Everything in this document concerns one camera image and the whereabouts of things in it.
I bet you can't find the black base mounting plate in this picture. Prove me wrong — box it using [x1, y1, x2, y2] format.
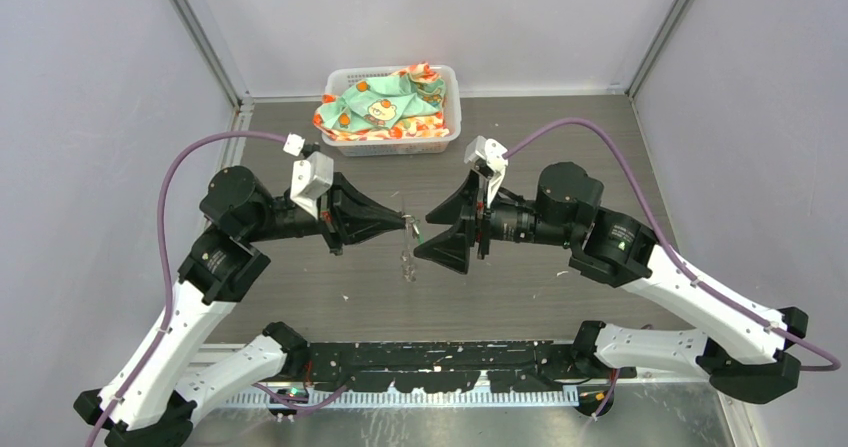
[270, 340, 612, 393]

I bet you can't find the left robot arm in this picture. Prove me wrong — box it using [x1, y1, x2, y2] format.
[74, 166, 405, 446]

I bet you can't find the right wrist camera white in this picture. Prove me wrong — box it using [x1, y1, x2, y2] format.
[464, 136, 509, 208]

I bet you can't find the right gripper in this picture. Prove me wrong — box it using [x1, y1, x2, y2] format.
[413, 165, 576, 272]

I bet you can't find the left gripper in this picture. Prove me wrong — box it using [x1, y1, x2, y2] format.
[243, 170, 406, 254]

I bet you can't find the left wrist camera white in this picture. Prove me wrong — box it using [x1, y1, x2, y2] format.
[289, 152, 334, 219]

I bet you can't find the large metal keyring holder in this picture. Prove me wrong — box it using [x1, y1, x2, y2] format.
[400, 197, 418, 283]

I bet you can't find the green orange patterned cloth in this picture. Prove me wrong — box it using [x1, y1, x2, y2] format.
[312, 63, 450, 142]

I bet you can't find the key with green tag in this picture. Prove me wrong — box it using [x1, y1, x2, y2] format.
[410, 222, 423, 245]

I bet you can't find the purple cable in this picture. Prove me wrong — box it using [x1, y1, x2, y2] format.
[503, 117, 841, 422]
[84, 131, 352, 447]

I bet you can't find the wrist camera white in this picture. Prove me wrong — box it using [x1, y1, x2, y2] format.
[464, 136, 509, 208]
[289, 152, 334, 219]

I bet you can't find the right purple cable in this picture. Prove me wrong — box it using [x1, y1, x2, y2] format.
[503, 117, 841, 422]

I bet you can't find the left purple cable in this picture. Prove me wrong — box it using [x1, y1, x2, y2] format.
[84, 131, 352, 447]

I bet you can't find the white plastic basket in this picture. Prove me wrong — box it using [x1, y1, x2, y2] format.
[321, 65, 462, 157]

